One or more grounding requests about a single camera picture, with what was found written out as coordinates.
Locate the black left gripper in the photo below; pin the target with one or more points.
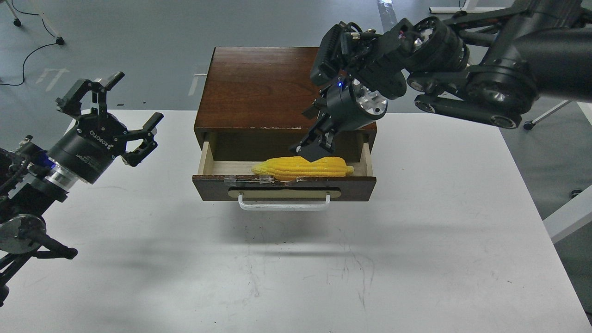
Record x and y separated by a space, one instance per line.
351 105

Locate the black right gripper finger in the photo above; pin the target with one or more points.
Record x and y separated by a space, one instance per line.
324 135
304 145

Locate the yellow corn cob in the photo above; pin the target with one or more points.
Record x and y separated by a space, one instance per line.
290 168

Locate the wooden drawer with white handle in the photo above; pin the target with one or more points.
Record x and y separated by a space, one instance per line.
231 181

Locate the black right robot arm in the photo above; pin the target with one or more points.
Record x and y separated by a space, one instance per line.
485 67

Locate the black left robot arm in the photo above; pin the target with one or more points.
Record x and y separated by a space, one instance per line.
243 160

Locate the dark wooden cabinet box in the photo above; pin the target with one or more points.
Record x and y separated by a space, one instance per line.
257 88

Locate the white table leg base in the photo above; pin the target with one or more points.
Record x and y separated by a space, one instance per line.
463 5

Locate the white desk frame right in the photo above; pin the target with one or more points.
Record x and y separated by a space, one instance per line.
559 153

